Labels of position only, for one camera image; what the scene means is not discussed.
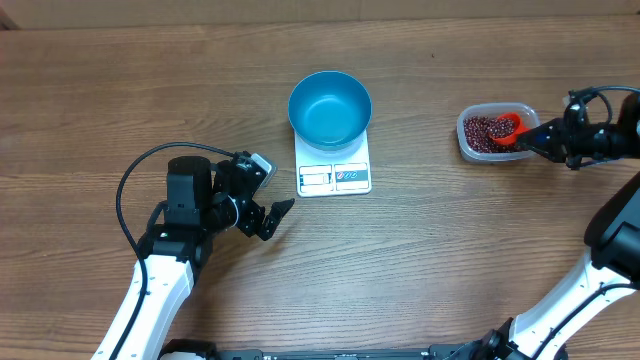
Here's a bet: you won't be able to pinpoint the clear plastic container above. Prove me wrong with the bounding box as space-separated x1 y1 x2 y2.
456 102 541 164

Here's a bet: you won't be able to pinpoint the red beans in container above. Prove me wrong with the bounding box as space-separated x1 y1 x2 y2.
463 116 520 153

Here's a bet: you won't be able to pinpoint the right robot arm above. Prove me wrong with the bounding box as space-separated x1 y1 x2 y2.
473 86 639 359

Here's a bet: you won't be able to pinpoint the white digital kitchen scale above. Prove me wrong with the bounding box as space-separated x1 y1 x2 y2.
294 132 372 198

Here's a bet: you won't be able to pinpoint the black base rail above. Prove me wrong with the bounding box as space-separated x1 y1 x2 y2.
159 339 569 360

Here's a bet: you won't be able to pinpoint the blue bowl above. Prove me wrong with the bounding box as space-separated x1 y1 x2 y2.
287 71 373 151

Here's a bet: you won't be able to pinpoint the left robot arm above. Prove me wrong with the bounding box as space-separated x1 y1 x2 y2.
94 152 294 359

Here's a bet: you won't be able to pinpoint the red measuring scoop blue handle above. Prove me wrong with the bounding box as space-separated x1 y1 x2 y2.
487 112 529 146

